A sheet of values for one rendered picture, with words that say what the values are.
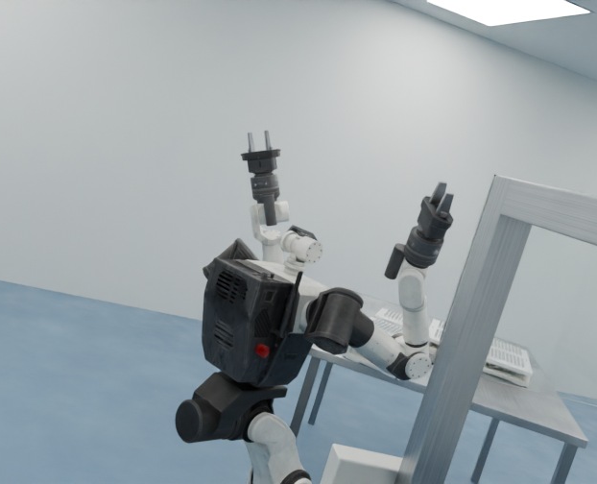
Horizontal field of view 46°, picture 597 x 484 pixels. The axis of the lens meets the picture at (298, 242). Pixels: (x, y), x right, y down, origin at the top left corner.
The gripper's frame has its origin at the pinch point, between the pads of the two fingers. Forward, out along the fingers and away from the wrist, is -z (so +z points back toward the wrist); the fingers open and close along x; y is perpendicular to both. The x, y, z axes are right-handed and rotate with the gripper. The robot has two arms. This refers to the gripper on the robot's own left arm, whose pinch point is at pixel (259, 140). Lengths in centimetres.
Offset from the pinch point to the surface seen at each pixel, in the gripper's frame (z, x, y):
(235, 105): -25, -120, -315
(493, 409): 111, 63, -48
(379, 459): 57, 47, 96
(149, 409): 137, -120, -113
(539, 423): 118, 79, -51
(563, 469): 136, 86, -50
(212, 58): -62, -130, -305
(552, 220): 14, 78, 111
